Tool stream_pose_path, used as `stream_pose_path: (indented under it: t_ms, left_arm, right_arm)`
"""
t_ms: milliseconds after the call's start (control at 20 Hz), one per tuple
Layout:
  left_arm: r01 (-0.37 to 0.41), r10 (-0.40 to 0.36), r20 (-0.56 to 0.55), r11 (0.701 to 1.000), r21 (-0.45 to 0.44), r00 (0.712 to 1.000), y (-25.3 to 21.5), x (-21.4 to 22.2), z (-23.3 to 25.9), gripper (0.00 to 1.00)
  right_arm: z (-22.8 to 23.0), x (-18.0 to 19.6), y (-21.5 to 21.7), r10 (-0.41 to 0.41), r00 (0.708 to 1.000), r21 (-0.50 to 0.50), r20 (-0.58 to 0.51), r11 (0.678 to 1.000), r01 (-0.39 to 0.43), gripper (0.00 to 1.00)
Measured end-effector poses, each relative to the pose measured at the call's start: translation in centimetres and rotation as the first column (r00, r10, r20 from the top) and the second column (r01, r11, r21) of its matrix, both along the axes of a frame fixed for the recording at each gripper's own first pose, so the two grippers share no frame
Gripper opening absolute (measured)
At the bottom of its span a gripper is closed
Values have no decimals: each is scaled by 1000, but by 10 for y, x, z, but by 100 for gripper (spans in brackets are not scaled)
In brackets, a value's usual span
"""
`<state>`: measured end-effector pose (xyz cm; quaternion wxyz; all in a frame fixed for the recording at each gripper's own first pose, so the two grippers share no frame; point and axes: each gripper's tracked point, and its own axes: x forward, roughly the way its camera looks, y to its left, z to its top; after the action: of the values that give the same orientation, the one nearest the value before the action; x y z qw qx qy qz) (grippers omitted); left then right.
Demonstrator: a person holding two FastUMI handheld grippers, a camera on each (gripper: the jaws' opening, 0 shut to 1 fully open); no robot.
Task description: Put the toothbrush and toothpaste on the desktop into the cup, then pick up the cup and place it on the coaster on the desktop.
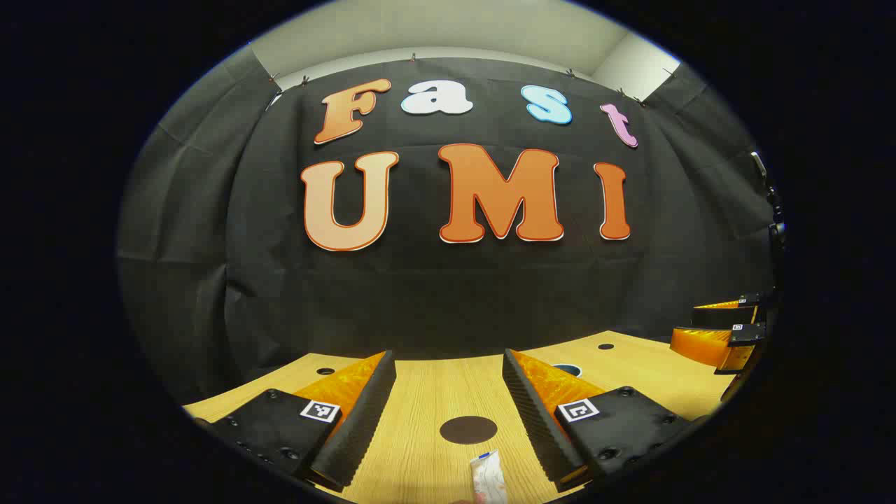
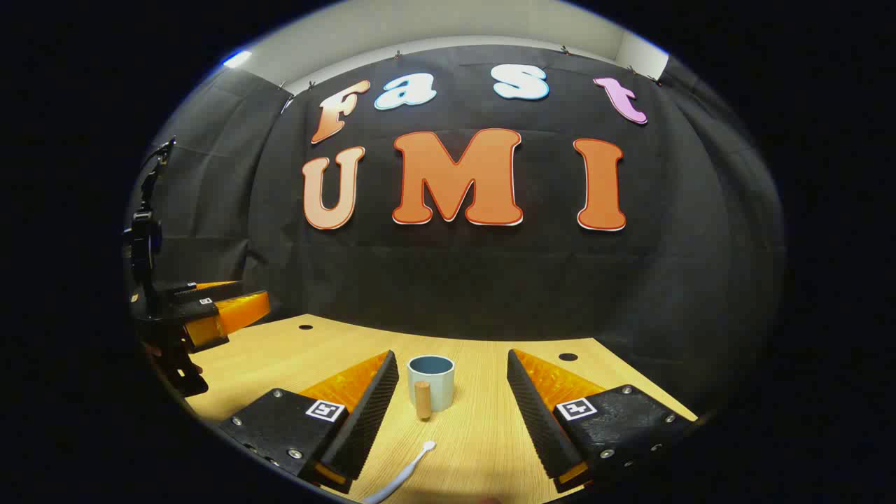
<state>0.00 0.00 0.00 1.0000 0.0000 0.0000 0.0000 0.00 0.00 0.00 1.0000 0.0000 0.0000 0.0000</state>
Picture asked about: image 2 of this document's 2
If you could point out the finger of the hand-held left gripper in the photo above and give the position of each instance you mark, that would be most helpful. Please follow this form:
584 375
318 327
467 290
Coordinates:
234 311
203 290

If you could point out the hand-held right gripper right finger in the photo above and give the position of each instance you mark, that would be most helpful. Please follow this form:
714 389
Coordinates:
532 420

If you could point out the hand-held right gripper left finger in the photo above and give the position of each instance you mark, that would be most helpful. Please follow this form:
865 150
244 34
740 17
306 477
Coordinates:
371 413

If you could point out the white toothbrush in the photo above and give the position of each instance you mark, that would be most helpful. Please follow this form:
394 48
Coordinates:
406 472

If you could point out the wooden desktop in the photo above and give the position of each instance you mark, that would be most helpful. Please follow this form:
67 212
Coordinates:
476 448

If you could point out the black backdrop cloth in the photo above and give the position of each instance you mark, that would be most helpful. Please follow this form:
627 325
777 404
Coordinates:
448 280

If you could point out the ceiling light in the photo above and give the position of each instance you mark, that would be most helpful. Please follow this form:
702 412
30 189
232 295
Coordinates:
237 59

